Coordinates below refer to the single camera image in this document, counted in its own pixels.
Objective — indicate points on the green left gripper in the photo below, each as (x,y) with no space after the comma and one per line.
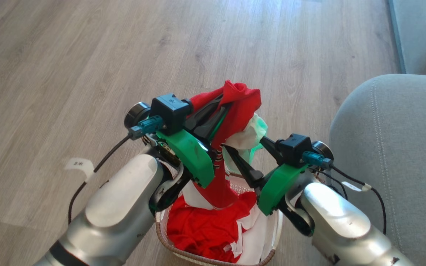
(192,159)

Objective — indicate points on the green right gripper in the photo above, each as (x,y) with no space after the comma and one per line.
(277,184)

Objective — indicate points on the white and green garment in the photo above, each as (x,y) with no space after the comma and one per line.
(250,135)

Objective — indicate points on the red garment with striped trim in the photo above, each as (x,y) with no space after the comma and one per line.
(240,99)

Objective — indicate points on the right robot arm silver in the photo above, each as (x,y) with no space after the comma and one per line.
(331,221)

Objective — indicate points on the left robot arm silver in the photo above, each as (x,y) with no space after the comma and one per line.
(124,207)

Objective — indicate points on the white mesh laundry basket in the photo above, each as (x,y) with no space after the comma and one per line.
(242,189)

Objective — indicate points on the wide grey sofa seat cushion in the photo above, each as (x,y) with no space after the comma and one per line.
(423,33)

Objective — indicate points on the red t-shirt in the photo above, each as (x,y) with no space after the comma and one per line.
(205,229)

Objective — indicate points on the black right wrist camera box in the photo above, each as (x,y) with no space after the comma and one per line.
(292,147)

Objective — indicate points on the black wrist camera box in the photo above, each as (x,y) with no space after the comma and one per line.
(168,111)
(292,147)

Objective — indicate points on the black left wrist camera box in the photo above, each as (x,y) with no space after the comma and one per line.
(168,111)

